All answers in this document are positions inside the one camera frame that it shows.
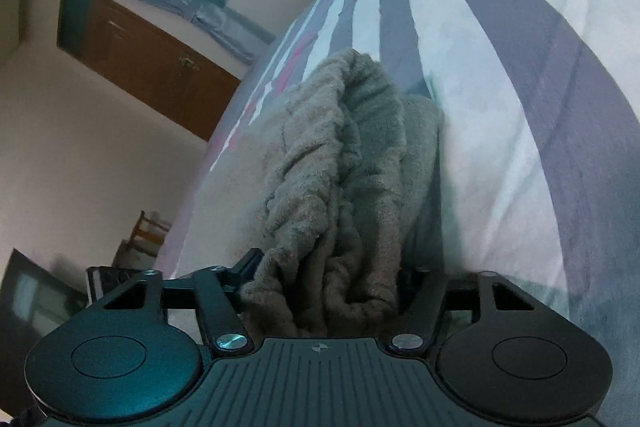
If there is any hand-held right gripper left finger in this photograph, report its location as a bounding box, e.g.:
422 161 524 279
102 248 266 356

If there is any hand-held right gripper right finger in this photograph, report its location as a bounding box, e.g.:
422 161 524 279
387 268 533 355

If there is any grey terry towel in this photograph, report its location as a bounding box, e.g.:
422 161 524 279
239 48 446 339

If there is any wooden chair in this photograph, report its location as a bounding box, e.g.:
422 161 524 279
112 209 173 275

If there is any black box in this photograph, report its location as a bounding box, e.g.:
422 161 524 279
86 266 141 308

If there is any dark screen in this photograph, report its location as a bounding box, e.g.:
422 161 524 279
0 248 88 348

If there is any brown wooden wardrobe door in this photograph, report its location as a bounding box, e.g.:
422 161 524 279
57 0 242 142

